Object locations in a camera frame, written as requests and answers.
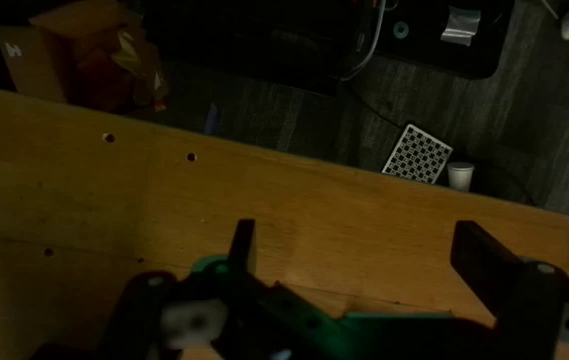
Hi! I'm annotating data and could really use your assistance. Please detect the black equipment case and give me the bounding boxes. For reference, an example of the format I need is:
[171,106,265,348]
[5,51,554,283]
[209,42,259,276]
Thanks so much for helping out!
[358,0,517,80]

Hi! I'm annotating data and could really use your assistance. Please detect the grey tape patch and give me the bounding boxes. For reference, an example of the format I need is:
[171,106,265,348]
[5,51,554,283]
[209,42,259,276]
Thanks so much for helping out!
[439,5,483,48]

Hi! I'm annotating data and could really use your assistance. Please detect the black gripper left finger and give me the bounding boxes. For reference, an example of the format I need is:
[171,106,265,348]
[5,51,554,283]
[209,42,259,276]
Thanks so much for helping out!
[101,219,259,360]

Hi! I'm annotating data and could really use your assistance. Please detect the white perforated panel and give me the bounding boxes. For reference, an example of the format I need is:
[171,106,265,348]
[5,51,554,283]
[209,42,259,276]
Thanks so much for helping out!
[382,123,455,186]

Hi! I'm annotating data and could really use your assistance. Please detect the white cable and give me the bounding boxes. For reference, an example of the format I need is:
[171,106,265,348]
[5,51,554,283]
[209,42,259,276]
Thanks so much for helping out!
[337,0,391,85]

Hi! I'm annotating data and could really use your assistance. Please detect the small white cup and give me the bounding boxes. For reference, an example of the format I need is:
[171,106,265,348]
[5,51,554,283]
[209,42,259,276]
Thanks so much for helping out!
[448,160,478,194]

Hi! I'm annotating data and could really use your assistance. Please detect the cardboard box with snack bags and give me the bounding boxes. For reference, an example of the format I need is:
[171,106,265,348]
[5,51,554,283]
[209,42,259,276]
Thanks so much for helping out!
[0,0,171,116]

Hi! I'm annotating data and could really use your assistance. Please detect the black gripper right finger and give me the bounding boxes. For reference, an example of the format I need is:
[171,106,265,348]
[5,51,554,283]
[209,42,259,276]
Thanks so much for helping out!
[453,221,569,360]

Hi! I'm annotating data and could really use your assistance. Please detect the green ring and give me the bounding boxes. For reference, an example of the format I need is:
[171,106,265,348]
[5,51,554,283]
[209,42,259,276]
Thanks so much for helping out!
[391,20,414,41]

